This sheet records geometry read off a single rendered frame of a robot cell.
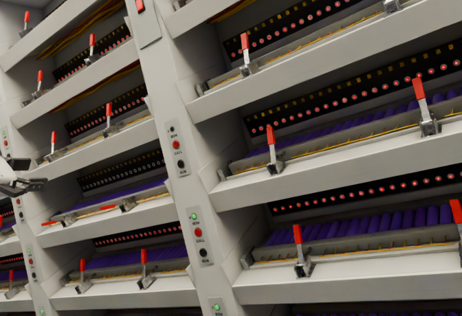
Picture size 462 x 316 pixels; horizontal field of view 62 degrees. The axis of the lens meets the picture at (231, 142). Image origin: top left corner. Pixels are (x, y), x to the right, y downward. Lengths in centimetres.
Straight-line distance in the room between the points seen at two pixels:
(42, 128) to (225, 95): 82
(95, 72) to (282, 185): 57
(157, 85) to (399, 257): 58
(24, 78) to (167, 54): 72
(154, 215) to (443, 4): 69
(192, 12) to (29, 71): 80
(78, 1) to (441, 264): 98
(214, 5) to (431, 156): 48
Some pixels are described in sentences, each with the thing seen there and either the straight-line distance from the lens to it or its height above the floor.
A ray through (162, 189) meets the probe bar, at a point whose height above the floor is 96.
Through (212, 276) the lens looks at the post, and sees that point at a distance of 85.
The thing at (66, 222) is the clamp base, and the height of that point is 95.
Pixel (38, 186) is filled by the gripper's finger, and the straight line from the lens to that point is 95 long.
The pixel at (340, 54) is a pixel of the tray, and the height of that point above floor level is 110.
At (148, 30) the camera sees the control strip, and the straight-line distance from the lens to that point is 90.
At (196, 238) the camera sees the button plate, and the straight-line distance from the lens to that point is 84.
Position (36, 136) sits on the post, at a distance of 142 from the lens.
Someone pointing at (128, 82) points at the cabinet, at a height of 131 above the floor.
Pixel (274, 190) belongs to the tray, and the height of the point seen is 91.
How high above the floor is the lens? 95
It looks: 5 degrees up
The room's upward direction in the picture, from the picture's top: 15 degrees counter-clockwise
